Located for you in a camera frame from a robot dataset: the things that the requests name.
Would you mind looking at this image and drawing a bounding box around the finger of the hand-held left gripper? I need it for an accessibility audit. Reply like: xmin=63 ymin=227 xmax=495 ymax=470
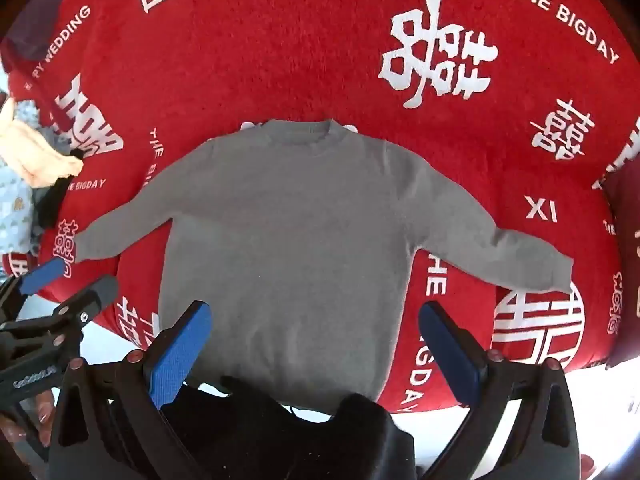
xmin=0 ymin=258 xmax=67 ymax=318
xmin=0 ymin=275 xmax=121 ymax=361

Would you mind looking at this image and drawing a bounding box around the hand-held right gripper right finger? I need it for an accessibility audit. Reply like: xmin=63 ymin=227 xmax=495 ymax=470
xmin=417 ymin=301 xmax=585 ymax=480

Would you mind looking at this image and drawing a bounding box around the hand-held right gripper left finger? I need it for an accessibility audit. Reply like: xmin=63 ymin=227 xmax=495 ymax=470
xmin=47 ymin=300 xmax=213 ymax=480

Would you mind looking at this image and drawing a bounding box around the grey knit sweater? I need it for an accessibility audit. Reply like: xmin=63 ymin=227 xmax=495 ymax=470
xmin=74 ymin=119 xmax=575 ymax=402

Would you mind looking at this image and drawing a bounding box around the person's left hand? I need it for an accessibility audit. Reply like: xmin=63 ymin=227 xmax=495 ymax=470
xmin=0 ymin=391 xmax=57 ymax=453

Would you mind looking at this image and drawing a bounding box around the light blue printed cloth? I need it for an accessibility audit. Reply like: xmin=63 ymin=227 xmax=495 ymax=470
xmin=0 ymin=100 xmax=48 ymax=257

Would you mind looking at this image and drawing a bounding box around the small black cloth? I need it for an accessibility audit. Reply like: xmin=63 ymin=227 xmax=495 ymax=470
xmin=32 ymin=147 xmax=85 ymax=229

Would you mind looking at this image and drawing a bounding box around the cream cloth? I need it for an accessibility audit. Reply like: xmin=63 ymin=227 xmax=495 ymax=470
xmin=0 ymin=97 xmax=84 ymax=188

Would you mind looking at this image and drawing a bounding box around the black fuzzy cloth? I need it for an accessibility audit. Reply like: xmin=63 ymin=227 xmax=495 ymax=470
xmin=162 ymin=375 xmax=417 ymax=480

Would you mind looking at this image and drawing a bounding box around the dark red pillow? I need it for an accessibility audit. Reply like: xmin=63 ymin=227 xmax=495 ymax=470
xmin=597 ymin=157 xmax=640 ymax=367

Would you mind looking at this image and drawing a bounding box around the purple grey cloth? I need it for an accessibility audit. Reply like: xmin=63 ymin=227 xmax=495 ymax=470
xmin=2 ymin=0 xmax=66 ymax=61

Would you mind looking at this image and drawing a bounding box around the red printed blanket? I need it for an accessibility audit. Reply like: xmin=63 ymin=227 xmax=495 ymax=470
xmin=0 ymin=0 xmax=640 ymax=413

